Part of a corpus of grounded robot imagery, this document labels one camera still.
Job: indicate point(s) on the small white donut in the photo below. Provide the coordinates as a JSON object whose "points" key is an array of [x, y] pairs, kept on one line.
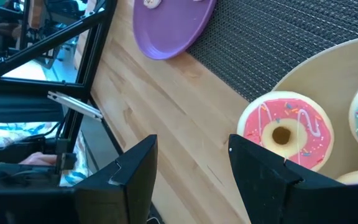
{"points": [[152, 3]]}

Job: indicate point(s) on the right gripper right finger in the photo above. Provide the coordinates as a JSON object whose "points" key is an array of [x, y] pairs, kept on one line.
{"points": [[275, 189]]}

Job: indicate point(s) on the black metal table frame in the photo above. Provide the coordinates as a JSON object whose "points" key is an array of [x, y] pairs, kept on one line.
{"points": [[98, 46]]}

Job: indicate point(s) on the dark grey woven placemat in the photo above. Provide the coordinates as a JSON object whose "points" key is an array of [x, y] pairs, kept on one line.
{"points": [[275, 46]]}

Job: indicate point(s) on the pale yellow plate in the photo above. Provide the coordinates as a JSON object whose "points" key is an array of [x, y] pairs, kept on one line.
{"points": [[328, 71]]}

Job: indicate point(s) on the person's hand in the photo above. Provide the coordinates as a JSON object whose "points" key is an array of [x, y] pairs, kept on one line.
{"points": [[39, 159]]}

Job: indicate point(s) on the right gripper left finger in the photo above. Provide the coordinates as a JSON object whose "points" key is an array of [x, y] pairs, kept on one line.
{"points": [[132, 183]]}

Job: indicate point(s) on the large purple striped donut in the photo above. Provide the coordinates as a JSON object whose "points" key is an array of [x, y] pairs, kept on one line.
{"points": [[357, 176]]}

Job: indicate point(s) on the large pink frosted donut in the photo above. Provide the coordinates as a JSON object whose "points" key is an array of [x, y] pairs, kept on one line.
{"points": [[259, 124]]}

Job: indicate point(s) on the blue white patterned cloth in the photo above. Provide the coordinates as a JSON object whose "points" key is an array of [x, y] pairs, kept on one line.
{"points": [[5, 133]]}

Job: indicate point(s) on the purple plate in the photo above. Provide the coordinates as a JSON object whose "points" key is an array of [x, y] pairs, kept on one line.
{"points": [[169, 31]]}

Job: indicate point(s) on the silver metal bracket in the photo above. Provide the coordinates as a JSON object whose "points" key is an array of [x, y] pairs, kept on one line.
{"points": [[75, 104]]}

